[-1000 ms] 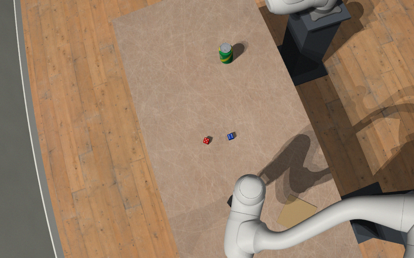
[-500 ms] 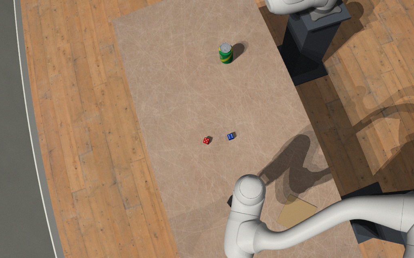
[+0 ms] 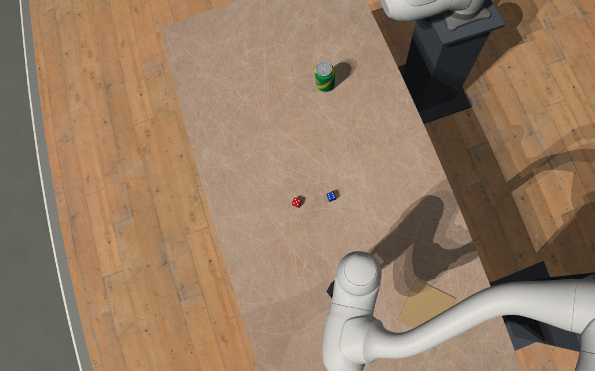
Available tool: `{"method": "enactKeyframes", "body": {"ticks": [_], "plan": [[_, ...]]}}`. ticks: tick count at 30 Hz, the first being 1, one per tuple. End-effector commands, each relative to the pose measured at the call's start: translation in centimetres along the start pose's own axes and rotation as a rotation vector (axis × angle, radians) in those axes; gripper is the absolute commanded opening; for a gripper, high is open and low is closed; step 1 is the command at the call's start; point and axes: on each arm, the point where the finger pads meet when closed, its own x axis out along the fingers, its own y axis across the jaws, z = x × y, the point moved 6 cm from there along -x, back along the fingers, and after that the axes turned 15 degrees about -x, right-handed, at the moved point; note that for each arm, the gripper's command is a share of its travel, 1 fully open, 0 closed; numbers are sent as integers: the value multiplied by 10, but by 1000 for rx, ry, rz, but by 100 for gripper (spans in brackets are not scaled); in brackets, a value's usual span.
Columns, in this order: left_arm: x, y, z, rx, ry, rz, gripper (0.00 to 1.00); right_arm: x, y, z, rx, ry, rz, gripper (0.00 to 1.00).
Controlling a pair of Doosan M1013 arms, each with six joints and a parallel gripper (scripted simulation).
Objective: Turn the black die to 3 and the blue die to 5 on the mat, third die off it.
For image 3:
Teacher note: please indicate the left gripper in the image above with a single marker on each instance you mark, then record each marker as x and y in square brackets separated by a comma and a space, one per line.
[330, 289]

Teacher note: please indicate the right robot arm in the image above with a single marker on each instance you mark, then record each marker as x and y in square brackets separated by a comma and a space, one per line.
[456, 13]

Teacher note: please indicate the tan square mat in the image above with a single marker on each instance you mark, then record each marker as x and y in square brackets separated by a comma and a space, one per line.
[423, 303]

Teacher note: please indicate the green soda can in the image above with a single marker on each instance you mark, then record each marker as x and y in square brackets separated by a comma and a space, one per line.
[324, 76]

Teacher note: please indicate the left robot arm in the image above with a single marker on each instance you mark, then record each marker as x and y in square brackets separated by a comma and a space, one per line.
[353, 337]

